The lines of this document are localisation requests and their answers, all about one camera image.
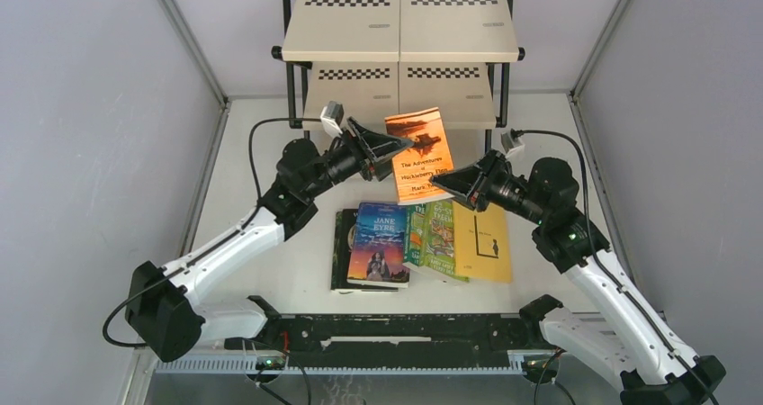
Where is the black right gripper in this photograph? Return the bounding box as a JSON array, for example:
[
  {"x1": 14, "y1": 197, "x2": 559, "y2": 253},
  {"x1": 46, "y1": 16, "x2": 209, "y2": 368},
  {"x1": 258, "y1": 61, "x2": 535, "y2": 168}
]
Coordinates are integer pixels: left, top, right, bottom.
[{"x1": 429, "y1": 148, "x2": 548, "y2": 226}]

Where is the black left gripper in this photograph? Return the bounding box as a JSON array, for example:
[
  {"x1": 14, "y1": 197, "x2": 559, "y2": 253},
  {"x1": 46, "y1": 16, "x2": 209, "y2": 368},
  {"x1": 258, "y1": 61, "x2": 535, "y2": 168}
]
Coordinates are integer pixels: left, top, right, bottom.
[{"x1": 303, "y1": 118, "x2": 412, "y2": 201}]

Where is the orange paperback book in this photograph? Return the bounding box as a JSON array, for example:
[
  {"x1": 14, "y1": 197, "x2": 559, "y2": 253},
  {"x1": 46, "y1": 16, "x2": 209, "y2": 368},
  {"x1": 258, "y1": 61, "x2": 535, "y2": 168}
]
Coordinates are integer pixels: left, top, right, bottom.
[{"x1": 385, "y1": 107, "x2": 454, "y2": 205}]

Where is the yellow book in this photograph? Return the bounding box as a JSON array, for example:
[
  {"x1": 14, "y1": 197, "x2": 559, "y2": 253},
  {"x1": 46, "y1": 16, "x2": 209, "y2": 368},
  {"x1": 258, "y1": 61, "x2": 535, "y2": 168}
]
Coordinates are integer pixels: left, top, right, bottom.
[{"x1": 453, "y1": 202, "x2": 513, "y2": 284}]

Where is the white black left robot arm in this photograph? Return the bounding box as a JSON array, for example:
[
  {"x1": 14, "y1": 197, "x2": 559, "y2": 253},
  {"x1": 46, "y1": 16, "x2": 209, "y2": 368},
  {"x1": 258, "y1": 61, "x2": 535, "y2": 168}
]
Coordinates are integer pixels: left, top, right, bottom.
[{"x1": 125, "y1": 118, "x2": 413, "y2": 363}]

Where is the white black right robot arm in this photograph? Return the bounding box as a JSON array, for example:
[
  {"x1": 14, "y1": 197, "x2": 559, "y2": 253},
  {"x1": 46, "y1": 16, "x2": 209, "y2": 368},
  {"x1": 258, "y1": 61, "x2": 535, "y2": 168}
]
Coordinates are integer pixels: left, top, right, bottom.
[{"x1": 430, "y1": 150, "x2": 726, "y2": 404}]

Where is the dark green treehouse book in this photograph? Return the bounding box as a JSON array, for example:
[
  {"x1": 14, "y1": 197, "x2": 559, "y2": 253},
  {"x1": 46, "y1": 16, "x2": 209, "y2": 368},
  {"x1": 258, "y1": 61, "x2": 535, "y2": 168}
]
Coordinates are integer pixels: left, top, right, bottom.
[{"x1": 403, "y1": 203, "x2": 426, "y2": 272}]

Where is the light green treehouse book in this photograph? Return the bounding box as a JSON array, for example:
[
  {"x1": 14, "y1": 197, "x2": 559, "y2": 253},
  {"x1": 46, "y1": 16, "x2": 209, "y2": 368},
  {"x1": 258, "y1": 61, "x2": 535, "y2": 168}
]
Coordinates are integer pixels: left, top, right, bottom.
[{"x1": 420, "y1": 200, "x2": 470, "y2": 284}]

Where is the dark black-green book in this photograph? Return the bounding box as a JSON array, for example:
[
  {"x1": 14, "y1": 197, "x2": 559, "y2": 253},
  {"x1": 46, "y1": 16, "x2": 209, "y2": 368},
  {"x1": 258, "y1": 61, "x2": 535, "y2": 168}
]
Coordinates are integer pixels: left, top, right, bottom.
[{"x1": 330, "y1": 209, "x2": 397, "y2": 295}]

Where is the cream three-tier shelf rack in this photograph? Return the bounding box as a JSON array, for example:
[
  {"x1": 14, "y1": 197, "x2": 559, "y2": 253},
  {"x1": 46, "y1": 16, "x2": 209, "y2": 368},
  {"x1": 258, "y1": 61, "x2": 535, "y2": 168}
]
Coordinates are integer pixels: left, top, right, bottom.
[{"x1": 271, "y1": 0, "x2": 525, "y2": 138}]

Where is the Jane Eyre blue book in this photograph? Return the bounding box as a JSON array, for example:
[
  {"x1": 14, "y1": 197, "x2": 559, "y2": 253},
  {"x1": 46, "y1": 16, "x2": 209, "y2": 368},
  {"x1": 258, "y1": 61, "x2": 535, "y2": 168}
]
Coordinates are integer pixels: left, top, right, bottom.
[{"x1": 346, "y1": 202, "x2": 410, "y2": 289}]

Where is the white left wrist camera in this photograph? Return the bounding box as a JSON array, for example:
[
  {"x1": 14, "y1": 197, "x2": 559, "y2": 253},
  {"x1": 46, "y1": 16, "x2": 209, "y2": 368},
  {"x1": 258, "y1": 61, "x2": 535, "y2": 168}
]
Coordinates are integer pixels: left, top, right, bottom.
[{"x1": 319, "y1": 101, "x2": 344, "y2": 138}]

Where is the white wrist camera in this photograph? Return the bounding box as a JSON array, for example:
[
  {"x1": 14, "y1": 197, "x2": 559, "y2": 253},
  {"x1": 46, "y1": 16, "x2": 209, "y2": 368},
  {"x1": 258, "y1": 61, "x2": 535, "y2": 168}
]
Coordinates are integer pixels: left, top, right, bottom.
[
  {"x1": 319, "y1": 101, "x2": 344, "y2": 138},
  {"x1": 500, "y1": 130, "x2": 525, "y2": 160}
]

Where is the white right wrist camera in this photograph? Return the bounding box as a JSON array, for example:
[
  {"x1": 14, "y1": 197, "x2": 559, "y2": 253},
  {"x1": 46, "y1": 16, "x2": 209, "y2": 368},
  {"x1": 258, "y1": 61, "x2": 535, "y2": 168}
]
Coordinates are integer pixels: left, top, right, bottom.
[{"x1": 500, "y1": 130, "x2": 525, "y2": 160}]

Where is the black mounting base rail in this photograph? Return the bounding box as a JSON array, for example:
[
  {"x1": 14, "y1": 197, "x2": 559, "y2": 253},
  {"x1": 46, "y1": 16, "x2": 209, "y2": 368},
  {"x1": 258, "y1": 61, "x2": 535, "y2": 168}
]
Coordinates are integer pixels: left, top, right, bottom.
[{"x1": 223, "y1": 307, "x2": 558, "y2": 372}]

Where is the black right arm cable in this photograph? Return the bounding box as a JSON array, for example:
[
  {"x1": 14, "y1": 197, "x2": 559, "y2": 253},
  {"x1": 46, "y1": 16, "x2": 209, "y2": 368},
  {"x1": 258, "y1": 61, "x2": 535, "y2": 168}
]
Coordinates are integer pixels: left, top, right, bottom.
[{"x1": 512, "y1": 129, "x2": 723, "y2": 405}]

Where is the black left camera cable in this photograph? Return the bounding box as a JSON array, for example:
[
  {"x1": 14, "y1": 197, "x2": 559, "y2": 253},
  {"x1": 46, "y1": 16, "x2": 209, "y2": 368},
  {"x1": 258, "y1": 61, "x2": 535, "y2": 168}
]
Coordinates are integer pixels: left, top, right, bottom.
[{"x1": 101, "y1": 117, "x2": 326, "y2": 350}]

